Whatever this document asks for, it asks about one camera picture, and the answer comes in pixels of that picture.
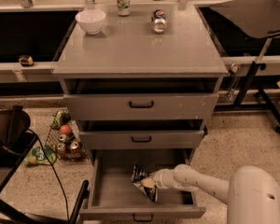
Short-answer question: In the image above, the blue pepsi can lying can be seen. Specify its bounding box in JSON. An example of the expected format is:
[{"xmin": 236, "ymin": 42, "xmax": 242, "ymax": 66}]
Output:
[{"xmin": 151, "ymin": 9, "xmax": 167, "ymax": 34}]

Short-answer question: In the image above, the silver soda can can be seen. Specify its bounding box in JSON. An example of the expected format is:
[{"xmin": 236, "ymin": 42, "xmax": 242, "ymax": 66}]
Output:
[{"xmin": 59, "ymin": 134, "xmax": 67, "ymax": 143}]

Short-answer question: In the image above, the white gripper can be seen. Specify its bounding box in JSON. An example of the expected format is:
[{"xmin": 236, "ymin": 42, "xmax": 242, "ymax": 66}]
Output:
[{"xmin": 141, "ymin": 169, "xmax": 177, "ymax": 189}]

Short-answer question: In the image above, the green snack bag on floor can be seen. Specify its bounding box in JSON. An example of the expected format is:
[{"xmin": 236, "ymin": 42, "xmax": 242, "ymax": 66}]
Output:
[{"xmin": 23, "ymin": 146, "xmax": 57, "ymax": 165}]

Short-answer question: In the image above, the white bowl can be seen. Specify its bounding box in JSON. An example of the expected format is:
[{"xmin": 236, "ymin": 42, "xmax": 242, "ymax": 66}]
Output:
[{"xmin": 76, "ymin": 9, "xmax": 106, "ymax": 35}]

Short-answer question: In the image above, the green chip bag in basket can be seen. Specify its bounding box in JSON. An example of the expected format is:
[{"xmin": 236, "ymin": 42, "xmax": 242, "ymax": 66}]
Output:
[{"xmin": 51, "ymin": 110, "xmax": 71, "ymax": 130}]

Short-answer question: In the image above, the black chair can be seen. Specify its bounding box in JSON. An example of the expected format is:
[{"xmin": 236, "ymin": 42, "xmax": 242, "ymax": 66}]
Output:
[{"xmin": 0, "ymin": 105, "xmax": 89, "ymax": 224}]

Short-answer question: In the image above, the wire basket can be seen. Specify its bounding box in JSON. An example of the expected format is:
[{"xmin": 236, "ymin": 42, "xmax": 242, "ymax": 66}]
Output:
[{"xmin": 45, "ymin": 109, "xmax": 86, "ymax": 161}]

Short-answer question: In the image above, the red soda can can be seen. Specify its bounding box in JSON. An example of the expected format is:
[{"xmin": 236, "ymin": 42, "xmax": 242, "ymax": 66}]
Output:
[{"xmin": 70, "ymin": 141, "xmax": 81, "ymax": 154}]

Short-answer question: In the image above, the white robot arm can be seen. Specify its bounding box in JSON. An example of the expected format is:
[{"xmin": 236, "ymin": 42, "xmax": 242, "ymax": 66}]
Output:
[{"xmin": 141, "ymin": 164, "xmax": 280, "ymax": 224}]

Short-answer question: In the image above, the grey top drawer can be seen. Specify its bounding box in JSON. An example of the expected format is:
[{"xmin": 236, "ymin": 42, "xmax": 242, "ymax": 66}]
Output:
[{"xmin": 63, "ymin": 93, "xmax": 218, "ymax": 120}]

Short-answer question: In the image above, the orange fruit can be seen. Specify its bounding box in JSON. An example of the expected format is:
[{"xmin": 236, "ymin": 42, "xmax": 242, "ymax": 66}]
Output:
[{"xmin": 60, "ymin": 124, "xmax": 72, "ymax": 135}]

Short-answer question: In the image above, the black cable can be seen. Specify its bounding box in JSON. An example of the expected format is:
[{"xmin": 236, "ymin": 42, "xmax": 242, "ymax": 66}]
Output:
[{"xmin": 27, "ymin": 128, "xmax": 71, "ymax": 222}]

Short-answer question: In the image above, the blue chip bag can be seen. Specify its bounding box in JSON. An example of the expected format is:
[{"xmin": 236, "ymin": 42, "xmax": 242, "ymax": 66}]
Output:
[{"xmin": 131, "ymin": 164, "xmax": 158, "ymax": 202}]

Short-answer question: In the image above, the grey open bottom drawer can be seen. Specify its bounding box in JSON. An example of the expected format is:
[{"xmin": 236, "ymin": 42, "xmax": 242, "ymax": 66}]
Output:
[{"xmin": 79, "ymin": 149, "xmax": 205, "ymax": 222}]

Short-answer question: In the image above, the grey middle drawer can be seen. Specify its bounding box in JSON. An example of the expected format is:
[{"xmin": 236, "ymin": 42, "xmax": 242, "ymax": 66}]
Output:
[{"xmin": 79, "ymin": 130, "xmax": 204, "ymax": 149}]

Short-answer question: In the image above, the grey drawer cabinet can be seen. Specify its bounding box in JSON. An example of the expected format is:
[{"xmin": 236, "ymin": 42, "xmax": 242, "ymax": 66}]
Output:
[{"xmin": 51, "ymin": 2, "xmax": 230, "ymax": 161}]

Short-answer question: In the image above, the brown soda can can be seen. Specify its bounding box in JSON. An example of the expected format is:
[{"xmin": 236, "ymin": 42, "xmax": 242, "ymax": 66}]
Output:
[{"xmin": 56, "ymin": 143, "xmax": 66, "ymax": 154}]

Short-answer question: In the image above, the yellow black tape measure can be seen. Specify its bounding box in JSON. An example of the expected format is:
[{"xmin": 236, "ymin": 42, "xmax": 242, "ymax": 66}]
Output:
[{"xmin": 19, "ymin": 55, "xmax": 34, "ymax": 66}]

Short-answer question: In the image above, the green white soda can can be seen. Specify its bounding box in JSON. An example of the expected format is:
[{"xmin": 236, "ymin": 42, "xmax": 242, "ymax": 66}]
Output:
[{"xmin": 117, "ymin": 0, "xmax": 131, "ymax": 16}]

